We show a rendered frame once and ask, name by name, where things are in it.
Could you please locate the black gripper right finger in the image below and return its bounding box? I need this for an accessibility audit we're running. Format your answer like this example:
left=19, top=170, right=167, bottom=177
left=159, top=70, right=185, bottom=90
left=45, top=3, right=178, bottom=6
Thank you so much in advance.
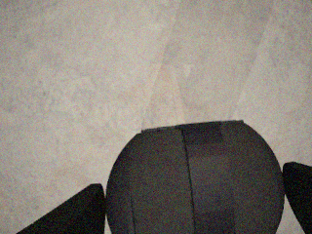
left=282, top=161, right=312, bottom=234

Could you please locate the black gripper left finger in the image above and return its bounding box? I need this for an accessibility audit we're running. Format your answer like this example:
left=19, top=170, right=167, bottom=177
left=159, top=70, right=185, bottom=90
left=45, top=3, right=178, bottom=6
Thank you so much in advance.
left=17, top=183, right=106, bottom=234

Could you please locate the dark grey controller unit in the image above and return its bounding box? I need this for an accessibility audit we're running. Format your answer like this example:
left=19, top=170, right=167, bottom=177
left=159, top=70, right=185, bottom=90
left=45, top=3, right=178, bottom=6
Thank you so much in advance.
left=105, top=120, right=285, bottom=234

